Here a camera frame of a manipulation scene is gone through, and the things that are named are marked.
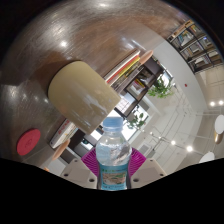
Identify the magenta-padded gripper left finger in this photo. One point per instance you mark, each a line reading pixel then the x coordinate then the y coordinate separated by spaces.
pixel 77 172

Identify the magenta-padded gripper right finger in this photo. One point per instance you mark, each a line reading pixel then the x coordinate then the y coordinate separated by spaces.
pixel 147 170

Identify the clear blue-capped water bottle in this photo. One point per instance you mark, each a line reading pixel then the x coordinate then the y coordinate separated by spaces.
pixel 113 156

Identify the small potted green plant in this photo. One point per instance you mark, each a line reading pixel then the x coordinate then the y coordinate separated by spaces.
pixel 137 120

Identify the flat round red coaster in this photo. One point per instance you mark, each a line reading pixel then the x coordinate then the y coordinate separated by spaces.
pixel 28 142

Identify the cream ceramic cup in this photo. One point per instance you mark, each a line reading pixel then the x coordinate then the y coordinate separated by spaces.
pixel 81 95

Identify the bushy potted green plant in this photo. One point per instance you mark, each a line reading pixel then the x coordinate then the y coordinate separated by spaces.
pixel 160 89

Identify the ceiling lights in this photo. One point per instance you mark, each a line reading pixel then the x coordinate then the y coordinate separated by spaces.
pixel 219 124

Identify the dark open shelf unit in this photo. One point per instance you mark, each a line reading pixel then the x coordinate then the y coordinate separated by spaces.
pixel 151 68

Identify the stack of books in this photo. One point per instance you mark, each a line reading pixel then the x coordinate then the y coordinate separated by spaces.
pixel 124 68

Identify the wall bookshelf with books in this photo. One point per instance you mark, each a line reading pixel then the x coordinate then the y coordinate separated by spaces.
pixel 196 46

